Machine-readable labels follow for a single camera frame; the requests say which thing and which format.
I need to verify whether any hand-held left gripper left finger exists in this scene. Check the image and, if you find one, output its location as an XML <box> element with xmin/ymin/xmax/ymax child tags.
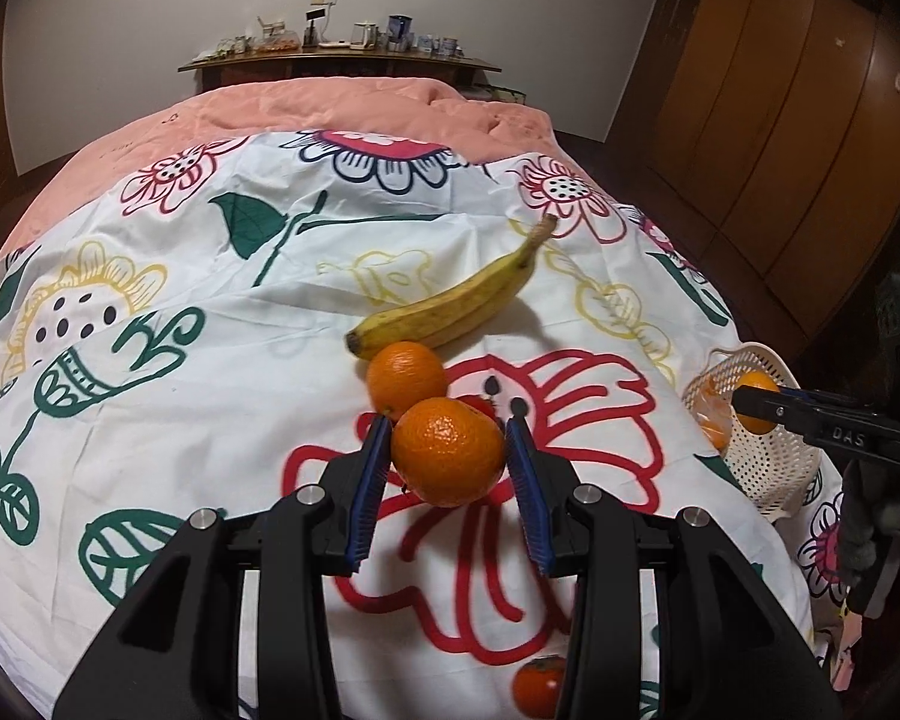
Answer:
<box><xmin>52</xmin><ymin>415</ymin><xmax>393</xmax><ymax>720</ymax></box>

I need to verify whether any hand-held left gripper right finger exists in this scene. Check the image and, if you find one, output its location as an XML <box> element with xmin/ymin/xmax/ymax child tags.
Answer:
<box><xmin>504</xmin><ymin>416</ymin><xmax>835</xmax><ymax>720</ymax></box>

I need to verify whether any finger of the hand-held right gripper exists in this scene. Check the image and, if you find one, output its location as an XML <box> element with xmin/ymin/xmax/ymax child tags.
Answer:
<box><xmin>733</xmin><ymin>386</ymin><xmax>900</xmax><ymax>470</ymax></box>

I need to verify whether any white perforated plastic basket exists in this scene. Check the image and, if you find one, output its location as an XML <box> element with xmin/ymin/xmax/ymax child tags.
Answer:
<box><xmin>681</xmin><ymin>343</ymin><xmax>826</xmax><ymax>522</ymax></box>

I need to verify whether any large orange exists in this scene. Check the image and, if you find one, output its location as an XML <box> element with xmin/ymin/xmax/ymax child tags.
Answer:
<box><xmin>390</xmin><ymin>396</ymin><xmax>506</xmax><ymax>508</ymax></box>

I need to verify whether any yellow banana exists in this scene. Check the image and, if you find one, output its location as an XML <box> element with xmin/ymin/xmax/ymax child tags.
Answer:
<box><xmin>345</xmin><ymin>214</ymin><xmax>560</xmax><ymax>359</ymax></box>

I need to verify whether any orange-red persimmon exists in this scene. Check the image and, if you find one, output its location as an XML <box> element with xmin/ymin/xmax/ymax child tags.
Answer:
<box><xmin>511</xmin><ymin>655</ymin><xmax>569</xmax><ymax>719</ymax></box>

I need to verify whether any white floral bed sheet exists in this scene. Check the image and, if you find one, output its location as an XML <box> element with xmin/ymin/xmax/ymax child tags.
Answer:
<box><xmin>0</xmin><ymin>127</ymin><xmax>856</xmax><ymax>720</ymax></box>

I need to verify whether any wooden wardrobe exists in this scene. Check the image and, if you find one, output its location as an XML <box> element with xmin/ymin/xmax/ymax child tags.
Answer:
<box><xmin>607</xmin><ymin>0</ymin><xmax>900</xmax><ymax>391</ymax></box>

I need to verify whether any pink quilt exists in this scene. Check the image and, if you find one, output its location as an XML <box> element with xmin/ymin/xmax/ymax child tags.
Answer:
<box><xmin>0</xmin><ymin>77</ymin><xmax>556</xmax><ymax>361</ymax></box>

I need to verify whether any wooden desk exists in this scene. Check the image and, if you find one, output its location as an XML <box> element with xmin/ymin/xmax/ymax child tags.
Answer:
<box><xmin>178</xmin><ymin>45</ymin><xmax>503</xmax><ymax>95</ymax></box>

